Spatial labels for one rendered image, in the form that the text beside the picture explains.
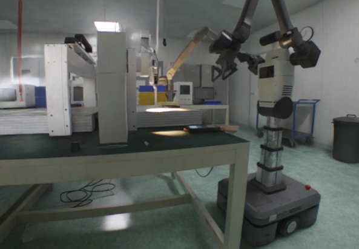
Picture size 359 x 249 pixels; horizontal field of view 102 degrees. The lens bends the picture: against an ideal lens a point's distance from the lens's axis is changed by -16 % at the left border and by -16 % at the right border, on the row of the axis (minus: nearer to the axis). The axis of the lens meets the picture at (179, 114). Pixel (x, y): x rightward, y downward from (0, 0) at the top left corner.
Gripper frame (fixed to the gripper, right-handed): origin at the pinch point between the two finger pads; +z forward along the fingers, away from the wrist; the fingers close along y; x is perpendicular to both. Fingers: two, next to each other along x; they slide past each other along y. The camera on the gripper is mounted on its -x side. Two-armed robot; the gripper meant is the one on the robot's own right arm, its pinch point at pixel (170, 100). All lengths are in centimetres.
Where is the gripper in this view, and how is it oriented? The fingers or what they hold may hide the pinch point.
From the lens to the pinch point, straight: 152.1
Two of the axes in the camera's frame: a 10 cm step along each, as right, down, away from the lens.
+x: 2.8, 1.0, -9.5
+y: -9.6, 0.3, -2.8
